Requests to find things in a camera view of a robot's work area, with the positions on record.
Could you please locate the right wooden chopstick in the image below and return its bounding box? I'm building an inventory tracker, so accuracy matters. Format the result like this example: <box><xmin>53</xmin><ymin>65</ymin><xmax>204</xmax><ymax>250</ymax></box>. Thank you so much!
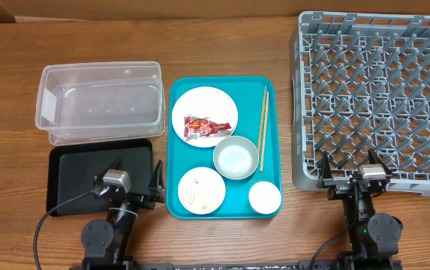
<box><xmin>260</xmin><ymin>90</ymin><xmax>269</xmax><ymax>172</ymax></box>

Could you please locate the clear plastic bin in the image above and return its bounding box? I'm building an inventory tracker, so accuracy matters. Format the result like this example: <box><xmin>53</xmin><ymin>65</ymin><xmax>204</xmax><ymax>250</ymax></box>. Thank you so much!
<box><xmin>35</xmin><ymin>61</ymin><xmax>166</xmax><ymax>146</ymax></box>

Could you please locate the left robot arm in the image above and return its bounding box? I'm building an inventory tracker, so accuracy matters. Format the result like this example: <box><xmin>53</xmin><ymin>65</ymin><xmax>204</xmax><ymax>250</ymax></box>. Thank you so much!
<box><xmin>81</xmin><ymin>157</ymin><xmax>166</xmax><ymax>269</ymax></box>

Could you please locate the small pink bowl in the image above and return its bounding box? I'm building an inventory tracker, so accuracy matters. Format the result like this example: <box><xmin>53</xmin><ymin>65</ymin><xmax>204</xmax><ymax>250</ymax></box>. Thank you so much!
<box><xmin>178</xmin><ymin>166</ymin><xmax>227</xmax><ymax>215</ymax></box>

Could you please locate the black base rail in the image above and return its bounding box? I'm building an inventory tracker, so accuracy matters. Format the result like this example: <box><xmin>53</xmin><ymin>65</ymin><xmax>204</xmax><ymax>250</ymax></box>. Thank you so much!
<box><xmin>70</xmin><ymin>259</ymin><xmax>403</xmax><ymax>270</ymax></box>

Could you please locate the white cup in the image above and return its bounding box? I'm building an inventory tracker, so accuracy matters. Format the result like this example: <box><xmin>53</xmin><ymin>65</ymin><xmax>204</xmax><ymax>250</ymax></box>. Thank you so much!
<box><xmin>248</xmin><ymin>181</ymin><xmax>282</xmax><ymax>215</ymax></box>

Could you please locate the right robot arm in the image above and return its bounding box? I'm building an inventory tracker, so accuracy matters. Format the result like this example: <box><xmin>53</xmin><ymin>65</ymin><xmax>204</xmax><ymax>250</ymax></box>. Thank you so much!
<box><xmin>308</xmin><ymin>148</ymin><xmax>403</xmax><ymax>270</ymax></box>

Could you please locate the grey bowl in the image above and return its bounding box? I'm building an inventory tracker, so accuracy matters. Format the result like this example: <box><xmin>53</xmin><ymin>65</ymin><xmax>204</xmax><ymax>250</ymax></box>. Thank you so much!
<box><xmin>213</xmin><ymin>136</ymin><xmax>260</xmax><ymax>181</ymax></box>

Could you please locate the grey dishwasher rack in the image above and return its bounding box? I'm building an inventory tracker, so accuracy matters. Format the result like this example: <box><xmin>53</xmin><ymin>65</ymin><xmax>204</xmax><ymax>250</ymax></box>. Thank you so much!
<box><xmin>290</xmin><ymin>11</ymin><xmax>430</xmax><ymax>197</ymax></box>

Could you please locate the red snack wrapper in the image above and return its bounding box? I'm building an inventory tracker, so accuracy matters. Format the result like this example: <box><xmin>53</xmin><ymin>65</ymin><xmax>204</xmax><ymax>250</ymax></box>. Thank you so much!
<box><xmin>183</xmin><ymin>115</ymin><xmax>232</xmax><ymax>140</ymax></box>

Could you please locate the large white plate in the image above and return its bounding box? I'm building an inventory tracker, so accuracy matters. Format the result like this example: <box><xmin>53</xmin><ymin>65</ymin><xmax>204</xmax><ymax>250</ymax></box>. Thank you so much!
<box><xmin>171</xmin><ymin>86</ymin><xmax>239</xmax><ymax>148</ymax></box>

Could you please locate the left wooden chopstick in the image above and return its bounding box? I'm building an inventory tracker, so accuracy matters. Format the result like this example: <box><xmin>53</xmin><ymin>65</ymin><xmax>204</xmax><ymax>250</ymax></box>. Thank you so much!
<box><xmin>257</xmin><ymin>86</ymin><xmax>267</xmax><ymax>153</ymax></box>

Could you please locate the teal serving tray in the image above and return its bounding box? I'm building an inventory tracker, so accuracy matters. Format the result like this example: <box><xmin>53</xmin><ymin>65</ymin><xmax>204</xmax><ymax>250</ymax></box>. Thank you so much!
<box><xmin>166</xmin><ymin>76</ymin><xmax>282</xmax><ymax>219</ymax></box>

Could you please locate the wooden chopstick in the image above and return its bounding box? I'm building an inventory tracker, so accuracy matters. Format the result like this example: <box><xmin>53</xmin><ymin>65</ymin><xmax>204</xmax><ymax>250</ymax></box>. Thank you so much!
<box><xmin>257</xmin><ymin>86</ymin><xmax>267</xmax><ymax>153</ymax></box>
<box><xmin>260</xmin><ymin>90</ymin><xmax>269</xmax><ymax>172</ymax></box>

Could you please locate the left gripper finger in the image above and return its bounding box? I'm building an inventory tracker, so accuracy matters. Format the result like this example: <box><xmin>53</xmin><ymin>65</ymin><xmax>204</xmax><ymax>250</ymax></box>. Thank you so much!
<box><xmin>148</xmin><ymin>160</ymin><xmax>166</xmax><ymax>203</ymax></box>
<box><xmin>95</xmin><ymin>155</ymin><xmax>122</xmax><ymax>181</ymax></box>

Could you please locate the black plastic tray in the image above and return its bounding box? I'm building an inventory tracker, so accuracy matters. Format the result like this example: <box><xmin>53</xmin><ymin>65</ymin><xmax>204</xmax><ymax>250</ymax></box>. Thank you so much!
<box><xmin>46</xmin><ymin>139</ymin><xmax>153</xmax><ymax>217</ymax></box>

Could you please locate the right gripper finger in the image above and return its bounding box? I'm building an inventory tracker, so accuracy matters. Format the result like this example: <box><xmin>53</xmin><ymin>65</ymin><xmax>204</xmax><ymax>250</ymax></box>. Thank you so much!
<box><xmin>368</xmin><ymin>148</ymin><xmax>392</xmax><ymax>176</ymax></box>
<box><xmin>320</xmin><ymin>151</ymin><xmax>332</xmax><ymax>180</ymax></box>

